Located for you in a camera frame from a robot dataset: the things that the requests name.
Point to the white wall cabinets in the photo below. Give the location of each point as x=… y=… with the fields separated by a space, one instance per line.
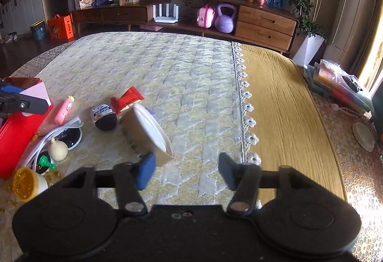
x=21 y=7

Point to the green small cap piece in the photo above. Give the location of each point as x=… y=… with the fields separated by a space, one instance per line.
x=45 y=161

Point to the wooden tv cabinet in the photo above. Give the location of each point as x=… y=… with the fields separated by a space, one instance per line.
x=263 y=25

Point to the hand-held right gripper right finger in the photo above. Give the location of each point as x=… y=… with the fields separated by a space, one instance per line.
x=228 y=170

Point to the pink carrot-shaped tube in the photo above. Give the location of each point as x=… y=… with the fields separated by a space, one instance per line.
x=63 y=109

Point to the black round dish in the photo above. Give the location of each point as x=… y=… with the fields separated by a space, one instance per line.
x=71 y=138

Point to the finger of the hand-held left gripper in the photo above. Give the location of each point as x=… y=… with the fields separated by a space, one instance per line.
x=27 y=105

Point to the stack of plastic-wrapped books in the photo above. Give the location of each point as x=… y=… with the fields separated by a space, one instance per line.
x=338 y=88

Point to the orange gift bag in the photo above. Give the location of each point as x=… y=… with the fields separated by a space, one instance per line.
x=60 y=27

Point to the teal bucket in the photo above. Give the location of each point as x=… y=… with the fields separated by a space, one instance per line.
x=39 y=31

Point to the red storage box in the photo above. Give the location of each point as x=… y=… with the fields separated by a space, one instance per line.
x=18 y=133

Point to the yellow cloth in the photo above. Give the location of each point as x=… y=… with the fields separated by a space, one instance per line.
x=284 y=106

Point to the small dark sauce bottle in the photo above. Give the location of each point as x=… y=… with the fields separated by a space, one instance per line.
x=104 y=121

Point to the pink white card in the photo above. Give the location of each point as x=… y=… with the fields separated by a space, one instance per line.
x=36 y=93

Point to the beige paper cup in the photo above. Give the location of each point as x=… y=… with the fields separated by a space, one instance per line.
x=140 y=133

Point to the quilted pale bed cover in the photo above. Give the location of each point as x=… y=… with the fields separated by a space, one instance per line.
x=167 y=70

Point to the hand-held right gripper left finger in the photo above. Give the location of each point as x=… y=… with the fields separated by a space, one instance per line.
x=146 y=172

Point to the purple kettlebell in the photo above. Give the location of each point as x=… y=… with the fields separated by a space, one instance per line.
x=225 y=21

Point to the beige curtain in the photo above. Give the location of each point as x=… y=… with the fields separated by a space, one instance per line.
x=353 y=10

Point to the yellow capsule jar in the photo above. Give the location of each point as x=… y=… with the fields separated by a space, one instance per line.
x=25 y=185

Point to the white router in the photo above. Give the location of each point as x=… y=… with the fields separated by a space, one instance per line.
x=165 y=15

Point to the white plant pot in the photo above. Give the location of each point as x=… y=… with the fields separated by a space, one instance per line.
x=309 y=49

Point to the pink toy case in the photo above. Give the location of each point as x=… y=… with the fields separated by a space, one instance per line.
x=206 y=17

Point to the cream garlic bulb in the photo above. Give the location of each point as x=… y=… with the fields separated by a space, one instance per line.
x=58 y=149

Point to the red snack packet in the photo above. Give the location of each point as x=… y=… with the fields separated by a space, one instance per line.
x=127 y=99

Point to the white round lid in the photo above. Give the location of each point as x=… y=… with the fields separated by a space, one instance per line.
x=363 y=136

